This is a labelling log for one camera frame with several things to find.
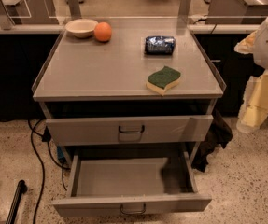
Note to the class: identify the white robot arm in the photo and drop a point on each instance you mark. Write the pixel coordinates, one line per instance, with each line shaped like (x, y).
(260, 50)

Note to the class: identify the grey open lower drawer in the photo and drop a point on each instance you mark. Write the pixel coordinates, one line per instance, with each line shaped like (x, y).
(152, 182)

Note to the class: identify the clear acrylic barrier panel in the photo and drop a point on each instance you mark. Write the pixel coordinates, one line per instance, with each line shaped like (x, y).
(213, 11)

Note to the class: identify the orange fruit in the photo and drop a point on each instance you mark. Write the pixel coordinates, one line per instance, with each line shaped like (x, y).
(103, 32)

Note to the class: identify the grey metal drawer cabinet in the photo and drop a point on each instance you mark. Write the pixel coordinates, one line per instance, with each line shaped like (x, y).
(88, 79)

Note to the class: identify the dark cloth behind cabinet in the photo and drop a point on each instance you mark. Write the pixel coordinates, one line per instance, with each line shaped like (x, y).
(219, 133)

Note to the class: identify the white ceramic bowl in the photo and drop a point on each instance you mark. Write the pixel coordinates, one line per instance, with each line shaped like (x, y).
(81, 28)

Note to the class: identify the blue crumpled chip bag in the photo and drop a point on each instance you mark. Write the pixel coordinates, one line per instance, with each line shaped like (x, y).
(160, 45)

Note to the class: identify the grey upper drawer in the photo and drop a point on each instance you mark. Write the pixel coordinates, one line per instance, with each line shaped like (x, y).
(128, 130)

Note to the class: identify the green and yellow sponge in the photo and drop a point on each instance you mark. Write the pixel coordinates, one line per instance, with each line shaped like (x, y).
(163, 80)

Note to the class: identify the black pole on floor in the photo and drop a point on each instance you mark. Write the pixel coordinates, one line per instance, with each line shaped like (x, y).
(20, 190)

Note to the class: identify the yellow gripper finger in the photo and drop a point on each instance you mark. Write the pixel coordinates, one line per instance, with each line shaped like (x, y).
(246, 45)
(254, 109)

